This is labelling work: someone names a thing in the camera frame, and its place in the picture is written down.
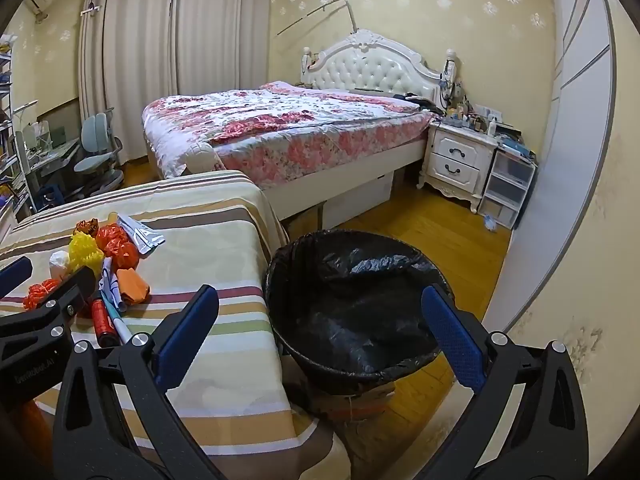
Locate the orange brown snack wrapper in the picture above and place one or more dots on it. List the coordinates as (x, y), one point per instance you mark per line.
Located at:
(86, 227)

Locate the stack of books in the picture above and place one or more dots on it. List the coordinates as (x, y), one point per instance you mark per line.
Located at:
(517, 149)

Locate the study desk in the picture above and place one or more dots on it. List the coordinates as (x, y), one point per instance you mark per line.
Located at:
(60, 150)

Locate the white storage box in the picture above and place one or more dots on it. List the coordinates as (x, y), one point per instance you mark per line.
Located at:
(357, 200)

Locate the white bottle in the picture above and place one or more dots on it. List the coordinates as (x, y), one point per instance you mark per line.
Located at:
(492, 125)

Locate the white nightstand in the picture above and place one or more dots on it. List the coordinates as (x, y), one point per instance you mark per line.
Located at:
(460, 152)

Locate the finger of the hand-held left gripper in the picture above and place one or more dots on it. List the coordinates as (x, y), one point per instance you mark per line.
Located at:
(15, 276)
(70, 292)

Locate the yellow foam fruit net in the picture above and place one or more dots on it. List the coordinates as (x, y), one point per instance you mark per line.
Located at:
(85, 255)

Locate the silver foil packet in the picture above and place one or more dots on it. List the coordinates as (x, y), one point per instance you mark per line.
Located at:
(145, 240)

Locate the grey office chair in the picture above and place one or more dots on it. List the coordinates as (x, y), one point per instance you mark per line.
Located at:
(95, 127)

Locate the black lined trash bin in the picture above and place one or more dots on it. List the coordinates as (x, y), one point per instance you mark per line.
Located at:
(350, 305)

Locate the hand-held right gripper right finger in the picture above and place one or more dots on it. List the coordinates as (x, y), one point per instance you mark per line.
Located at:
(452, 340)

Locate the blue plastic stool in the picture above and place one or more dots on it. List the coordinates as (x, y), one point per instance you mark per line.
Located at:
(50, 196)

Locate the dark cloth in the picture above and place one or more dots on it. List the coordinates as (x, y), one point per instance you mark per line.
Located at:
(417, 100)

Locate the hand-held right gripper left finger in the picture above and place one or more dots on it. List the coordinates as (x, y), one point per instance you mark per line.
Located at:
(186, 332)

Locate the orange paper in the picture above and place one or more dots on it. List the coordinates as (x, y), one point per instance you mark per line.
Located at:
(132, 285)

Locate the light blue paper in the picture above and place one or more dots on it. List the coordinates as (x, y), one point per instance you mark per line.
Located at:
(111, 285)

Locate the striped bed sheet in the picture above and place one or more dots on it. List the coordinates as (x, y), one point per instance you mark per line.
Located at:
(200, 240)

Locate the white tufted bed frame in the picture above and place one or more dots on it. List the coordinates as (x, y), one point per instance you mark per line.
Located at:
(370, 67)

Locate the small red plastic bag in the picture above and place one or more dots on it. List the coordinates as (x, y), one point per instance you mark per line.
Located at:
(40, 292)

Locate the floral quilt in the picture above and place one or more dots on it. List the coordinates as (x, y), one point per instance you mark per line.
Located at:
(280, 120)

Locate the white wardrobe door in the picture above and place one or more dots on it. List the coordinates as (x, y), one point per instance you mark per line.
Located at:
(565, 135)

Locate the white paper ball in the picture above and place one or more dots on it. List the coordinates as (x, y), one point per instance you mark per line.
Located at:
(59, 262)

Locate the white paper tube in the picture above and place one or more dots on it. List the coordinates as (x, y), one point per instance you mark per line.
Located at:
(120, 325)

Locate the clear plastic drawer unit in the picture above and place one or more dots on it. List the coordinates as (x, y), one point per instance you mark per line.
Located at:
(505, 185)

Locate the crumpled blue white wrapper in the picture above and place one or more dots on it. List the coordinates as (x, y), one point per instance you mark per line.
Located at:
(490, 222)

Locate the beige curtain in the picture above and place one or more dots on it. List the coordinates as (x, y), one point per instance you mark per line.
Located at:
(130, 45)
(220, 30)

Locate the white wall socket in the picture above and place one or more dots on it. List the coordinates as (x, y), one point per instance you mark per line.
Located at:
(487, 110)

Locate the small tan wrapper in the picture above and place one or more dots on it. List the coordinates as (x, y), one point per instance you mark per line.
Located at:
(111, 218)

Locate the pile of small items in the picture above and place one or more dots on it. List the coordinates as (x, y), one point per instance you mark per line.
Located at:
(465, 115)

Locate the white metal bookshelf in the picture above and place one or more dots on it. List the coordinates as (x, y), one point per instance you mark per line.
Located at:
(10, 125)

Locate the thin wall rod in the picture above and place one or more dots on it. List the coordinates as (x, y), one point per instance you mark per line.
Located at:
(320, 11)

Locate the red tube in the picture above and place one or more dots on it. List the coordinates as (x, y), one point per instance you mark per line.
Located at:
(103, 322)

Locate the cream round bed post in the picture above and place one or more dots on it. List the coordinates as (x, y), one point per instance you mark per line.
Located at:
(202, 157)

